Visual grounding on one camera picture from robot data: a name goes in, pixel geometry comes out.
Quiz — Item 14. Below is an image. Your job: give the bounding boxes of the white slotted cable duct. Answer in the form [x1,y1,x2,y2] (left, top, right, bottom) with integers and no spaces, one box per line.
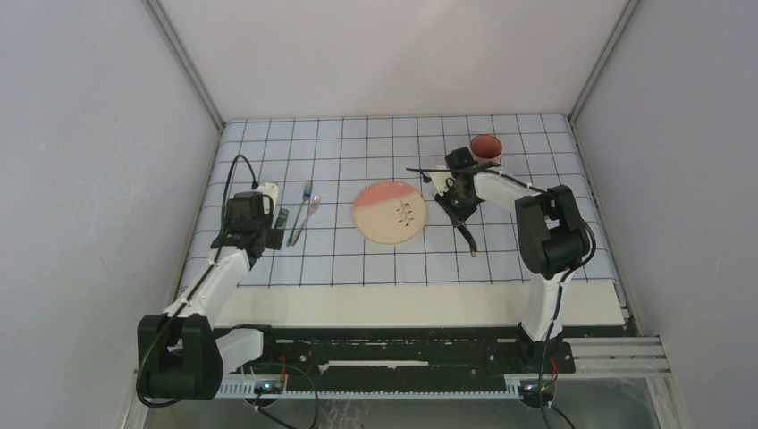
[215,378,523,400]

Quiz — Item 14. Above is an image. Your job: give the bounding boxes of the iridescent rainbow fork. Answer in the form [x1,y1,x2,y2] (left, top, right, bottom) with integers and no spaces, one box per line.
[286,181,313,247]

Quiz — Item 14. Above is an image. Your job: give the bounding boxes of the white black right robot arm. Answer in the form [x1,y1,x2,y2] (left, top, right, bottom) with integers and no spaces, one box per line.
[425,147,597,372]

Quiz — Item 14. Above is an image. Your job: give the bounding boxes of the white checked tablecloth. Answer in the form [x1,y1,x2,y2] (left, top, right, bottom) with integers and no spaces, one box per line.
[181,114,619,287]

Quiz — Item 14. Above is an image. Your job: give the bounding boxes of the pink patterned mug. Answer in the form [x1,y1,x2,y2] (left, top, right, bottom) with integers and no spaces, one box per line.
[469,134,503,164]

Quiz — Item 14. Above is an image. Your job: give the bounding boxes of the cream pink branch plate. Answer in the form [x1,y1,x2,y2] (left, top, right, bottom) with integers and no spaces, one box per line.
[351,181,428,246]

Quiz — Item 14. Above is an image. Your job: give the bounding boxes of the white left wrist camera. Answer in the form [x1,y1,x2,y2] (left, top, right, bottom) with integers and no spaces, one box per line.
[255,182,280,215]

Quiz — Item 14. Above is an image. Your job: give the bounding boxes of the silver metal fork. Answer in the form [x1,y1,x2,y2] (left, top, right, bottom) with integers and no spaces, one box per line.
[289,195,321,246]

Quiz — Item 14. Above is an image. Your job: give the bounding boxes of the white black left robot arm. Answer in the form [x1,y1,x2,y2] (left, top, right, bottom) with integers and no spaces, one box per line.
[136,182,283,408]

